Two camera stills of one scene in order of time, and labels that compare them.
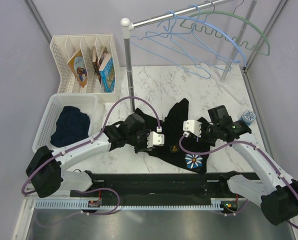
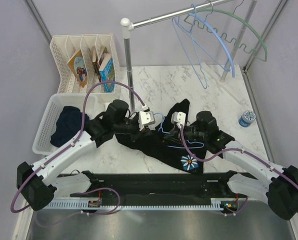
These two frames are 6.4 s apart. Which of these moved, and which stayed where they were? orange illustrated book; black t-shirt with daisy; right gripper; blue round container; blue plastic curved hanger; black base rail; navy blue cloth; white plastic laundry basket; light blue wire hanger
Moved: blue plastic curved hanger; light blue wire hanger; right gripper
Stayed: orange illustrated book; white plastic laundry basket; black base rail; blue round container; navy blue cloth; black t-shirt with daisy
